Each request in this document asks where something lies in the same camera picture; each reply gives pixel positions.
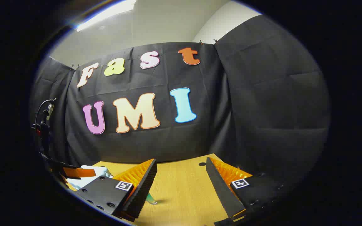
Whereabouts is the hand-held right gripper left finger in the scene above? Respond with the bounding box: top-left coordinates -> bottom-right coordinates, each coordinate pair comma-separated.
74,159 -> 158,223

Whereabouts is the black backdrop cloth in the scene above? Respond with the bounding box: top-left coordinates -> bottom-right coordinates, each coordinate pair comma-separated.
30,14 -> 331,195

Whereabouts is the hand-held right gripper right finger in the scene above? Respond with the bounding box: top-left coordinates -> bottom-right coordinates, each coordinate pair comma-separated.
206,157 -> 290,226

